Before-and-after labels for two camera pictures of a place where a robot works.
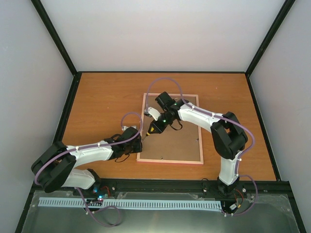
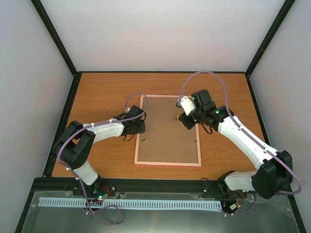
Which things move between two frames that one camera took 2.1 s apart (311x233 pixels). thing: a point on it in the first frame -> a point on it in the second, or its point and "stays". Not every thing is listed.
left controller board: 97,193 stays
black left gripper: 139,148 -> 142,128
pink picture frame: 171,145 stays
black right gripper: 161,128 -> 189,124
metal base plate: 264,212 stays
